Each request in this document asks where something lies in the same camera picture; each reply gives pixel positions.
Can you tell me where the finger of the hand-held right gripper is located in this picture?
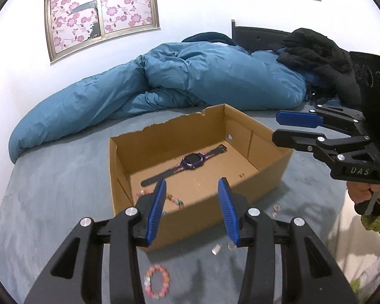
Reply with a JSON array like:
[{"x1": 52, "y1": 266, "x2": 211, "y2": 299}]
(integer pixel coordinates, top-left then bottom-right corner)
[
  {"x1": 272, "y1": 129, "x2": 376, "y2": 172},
  {"x1": 276, "y1": 106, "x2": 366, "y2": 130}
]

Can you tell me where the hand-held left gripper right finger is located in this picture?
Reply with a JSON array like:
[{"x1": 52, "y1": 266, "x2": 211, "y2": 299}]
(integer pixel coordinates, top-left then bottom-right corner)
[{"x1": 217, "y1": 177, "x2": 358, "y2": 304}]

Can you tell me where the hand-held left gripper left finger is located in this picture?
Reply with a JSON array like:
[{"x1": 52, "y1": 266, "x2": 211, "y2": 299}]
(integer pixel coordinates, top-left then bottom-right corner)
[{"x1": 25, "y1": 178, "x2": 167, "y2": 304}]

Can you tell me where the multicolour bead bracelet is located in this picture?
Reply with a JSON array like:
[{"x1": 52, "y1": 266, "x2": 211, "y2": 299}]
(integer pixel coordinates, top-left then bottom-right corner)
[{"x1": 165, "y1": 193, "x2": 186, "y2": 210}]

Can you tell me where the brown cardboard box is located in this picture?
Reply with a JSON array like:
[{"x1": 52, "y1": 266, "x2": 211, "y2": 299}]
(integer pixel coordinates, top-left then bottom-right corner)
[{"x1": 109, "y1": 103, "x2": 293, "y2": 251}]

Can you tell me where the purple smartwatch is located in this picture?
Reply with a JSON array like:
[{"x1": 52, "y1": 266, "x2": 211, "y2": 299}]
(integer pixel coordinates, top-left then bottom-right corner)
[{"x1": 141, "y1": 145, "x2": 227, "y2": 187}]

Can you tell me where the person's right hand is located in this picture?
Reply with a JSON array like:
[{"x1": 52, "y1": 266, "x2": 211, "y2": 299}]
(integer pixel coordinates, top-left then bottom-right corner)
[{"x1": 348, "y1": 180, "x2": 380, "y2": 205}]

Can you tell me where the black clothing pile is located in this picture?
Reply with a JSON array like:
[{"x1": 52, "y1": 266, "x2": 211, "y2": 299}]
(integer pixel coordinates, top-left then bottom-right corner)
[{"x1": 277, "y1": 28, "x2": 363, "y2": 110}]

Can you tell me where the black headboard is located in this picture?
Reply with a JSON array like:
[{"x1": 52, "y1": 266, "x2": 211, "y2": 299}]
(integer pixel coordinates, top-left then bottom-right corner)
[{"x1": 231, "y1": 20, "x2": 292, "y2": 54}]

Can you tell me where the grey fleece bed blanket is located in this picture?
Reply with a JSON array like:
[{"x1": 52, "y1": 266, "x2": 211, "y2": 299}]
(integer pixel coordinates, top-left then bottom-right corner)
[{"x1": 0, "y1": 103, "x2": 352, "y2": 304}]

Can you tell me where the blue duvet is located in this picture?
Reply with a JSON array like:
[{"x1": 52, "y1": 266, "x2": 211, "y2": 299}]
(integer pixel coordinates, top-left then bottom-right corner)
[{"x1": 9, "y1": 32, "x2": 308, "y2": 162}]

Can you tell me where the window with floral film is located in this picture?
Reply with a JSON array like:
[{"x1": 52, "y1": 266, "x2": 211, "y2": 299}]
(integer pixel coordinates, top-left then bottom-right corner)
[{"x1": 44, "y1": 0, "x2": 160, "y2": 63}]

